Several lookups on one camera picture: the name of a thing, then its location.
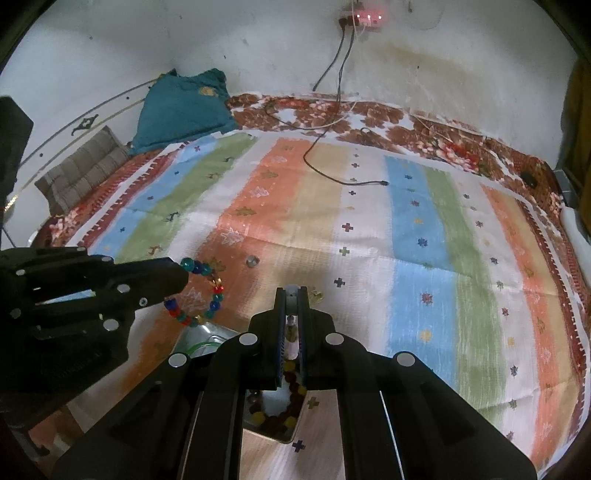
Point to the pink power strip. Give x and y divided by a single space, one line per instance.
367 18

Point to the silver metal tin box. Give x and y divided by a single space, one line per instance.
210 333

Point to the green jade bangle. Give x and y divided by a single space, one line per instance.
205 345

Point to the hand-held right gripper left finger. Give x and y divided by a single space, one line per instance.
278 337

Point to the grey striped cushion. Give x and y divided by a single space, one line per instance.
83 168

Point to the white decorated headboard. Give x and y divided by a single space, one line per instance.
69 124

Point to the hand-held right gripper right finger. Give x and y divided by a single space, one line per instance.
303 337

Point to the striped pastel blanket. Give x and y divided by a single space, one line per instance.
369 240

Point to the mustard brown garment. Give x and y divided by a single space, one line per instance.
579 120

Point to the teal pillow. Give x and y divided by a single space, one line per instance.
184 108

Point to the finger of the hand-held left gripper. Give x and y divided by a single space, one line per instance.
115 309
147 272

